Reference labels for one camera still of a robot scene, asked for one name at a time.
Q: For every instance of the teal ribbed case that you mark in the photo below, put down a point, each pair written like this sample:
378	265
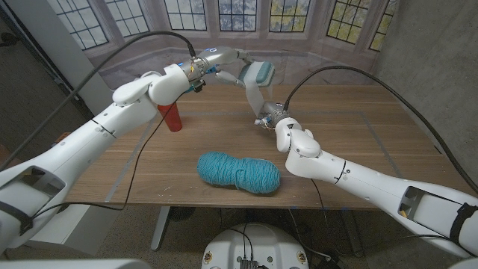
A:
261	74

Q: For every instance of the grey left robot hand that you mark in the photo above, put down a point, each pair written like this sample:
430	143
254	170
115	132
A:
220	61

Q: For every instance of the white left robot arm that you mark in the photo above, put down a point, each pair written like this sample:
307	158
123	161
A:
93	130

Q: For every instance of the black ribbed round object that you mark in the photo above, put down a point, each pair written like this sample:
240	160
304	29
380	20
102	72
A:
183	213

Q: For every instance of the orange block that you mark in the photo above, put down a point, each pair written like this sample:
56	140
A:
62	137

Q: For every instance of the white bandage strip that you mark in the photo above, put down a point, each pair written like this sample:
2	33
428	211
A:
254	87

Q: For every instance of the white floor platform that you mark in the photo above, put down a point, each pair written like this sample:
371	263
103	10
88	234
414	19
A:
74	231

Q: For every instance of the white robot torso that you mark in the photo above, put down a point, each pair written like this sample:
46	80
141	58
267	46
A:
257	243

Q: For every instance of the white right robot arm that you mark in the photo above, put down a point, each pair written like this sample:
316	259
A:
354	175

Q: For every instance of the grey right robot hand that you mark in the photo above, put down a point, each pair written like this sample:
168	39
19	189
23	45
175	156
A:
272	112

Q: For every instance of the printed window backdrop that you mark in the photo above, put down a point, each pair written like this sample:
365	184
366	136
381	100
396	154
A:
317	45

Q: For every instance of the red plastic cup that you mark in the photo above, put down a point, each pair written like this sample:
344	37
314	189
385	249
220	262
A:
171	116

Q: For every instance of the teal yarn skein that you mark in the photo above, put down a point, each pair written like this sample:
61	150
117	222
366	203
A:
239	172

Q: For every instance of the grey table leg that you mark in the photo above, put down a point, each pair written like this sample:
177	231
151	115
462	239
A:
160	228
353	235

